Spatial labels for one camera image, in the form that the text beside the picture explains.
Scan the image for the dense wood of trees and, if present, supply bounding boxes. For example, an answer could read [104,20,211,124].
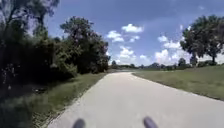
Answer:
[0,0,111,98]

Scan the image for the large broad tree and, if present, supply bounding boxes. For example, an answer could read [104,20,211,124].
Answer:
[179,14,224,67]

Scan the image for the grass verge with weeds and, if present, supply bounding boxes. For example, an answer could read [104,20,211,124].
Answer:
[0,71,111,128]

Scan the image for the pale concrete path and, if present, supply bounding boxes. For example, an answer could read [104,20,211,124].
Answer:
[46,71,224,128]

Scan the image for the mown grass field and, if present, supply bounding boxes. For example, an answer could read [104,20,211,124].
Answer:
[114,64,224,102]

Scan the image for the robot's own part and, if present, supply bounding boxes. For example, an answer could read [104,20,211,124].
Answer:
[72,118,87,128]
[143,116,159,128]

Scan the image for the distant row of trees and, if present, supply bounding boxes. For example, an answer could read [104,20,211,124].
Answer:
[110,57,201,71]

